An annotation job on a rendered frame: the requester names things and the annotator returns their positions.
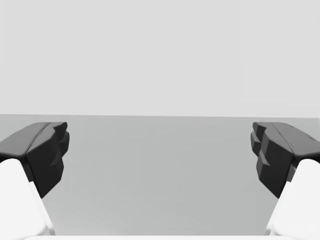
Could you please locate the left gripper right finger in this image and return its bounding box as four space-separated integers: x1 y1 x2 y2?
250 121 320 237

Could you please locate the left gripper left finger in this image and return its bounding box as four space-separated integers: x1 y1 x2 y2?
0 121 71 237

